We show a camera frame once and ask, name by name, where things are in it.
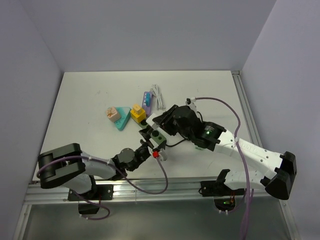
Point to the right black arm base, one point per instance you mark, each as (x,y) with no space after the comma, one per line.
(217,188)

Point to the pink cube socket adapter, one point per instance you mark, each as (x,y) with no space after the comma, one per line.
(112,114)

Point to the aluminium side rail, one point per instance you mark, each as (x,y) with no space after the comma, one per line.
(246,109)

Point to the white plug of purple strip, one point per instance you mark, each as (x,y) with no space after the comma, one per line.
(150,121)

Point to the green power strip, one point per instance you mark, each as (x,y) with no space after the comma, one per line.
(157,139)

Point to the mint green plug adapter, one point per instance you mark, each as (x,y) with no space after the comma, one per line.
(199,148)

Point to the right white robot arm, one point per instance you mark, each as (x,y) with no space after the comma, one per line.
(273,172)

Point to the orange small plug adapter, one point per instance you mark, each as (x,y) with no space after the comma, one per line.
(137,108)

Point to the purple power strip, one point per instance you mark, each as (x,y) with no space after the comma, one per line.
(147,109)

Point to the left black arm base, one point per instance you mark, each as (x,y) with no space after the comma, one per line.
(93,201)

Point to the teal triangular power strip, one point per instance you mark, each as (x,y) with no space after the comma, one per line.
(124,117)

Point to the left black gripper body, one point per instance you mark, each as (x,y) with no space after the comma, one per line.
(142,153)

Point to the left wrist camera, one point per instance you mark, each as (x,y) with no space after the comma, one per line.
(160,154)

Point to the blue square plug adapter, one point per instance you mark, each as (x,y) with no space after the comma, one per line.
(148,99)

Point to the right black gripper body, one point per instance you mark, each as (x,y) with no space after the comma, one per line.
(172,127)

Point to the yellow cube socket adapter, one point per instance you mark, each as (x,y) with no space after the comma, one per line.
(138,116)

